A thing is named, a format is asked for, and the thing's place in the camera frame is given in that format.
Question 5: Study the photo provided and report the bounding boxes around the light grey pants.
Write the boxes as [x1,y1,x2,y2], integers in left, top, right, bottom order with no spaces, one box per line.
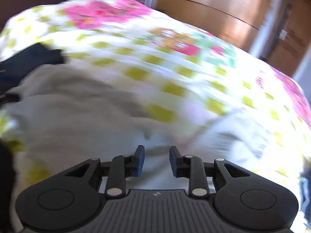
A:
[4,65,255,189]

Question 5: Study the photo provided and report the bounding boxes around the folded black garment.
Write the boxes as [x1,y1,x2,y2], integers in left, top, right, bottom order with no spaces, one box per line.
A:
[0,43,65,95]

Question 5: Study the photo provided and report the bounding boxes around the checkered floral bed quilt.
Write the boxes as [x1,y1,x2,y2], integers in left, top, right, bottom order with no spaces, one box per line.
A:
[1,0,310,232]

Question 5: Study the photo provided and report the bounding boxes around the folded dark grey jeans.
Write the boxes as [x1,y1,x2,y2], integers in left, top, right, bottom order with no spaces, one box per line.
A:
[299,156,310,218]

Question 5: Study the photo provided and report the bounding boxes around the wooden wardrobe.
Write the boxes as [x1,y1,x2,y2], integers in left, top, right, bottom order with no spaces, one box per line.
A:
[156,0,272,52]

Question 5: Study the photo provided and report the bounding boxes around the brown wooden door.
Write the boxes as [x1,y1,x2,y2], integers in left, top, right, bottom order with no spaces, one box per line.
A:
[260,0,310,77]

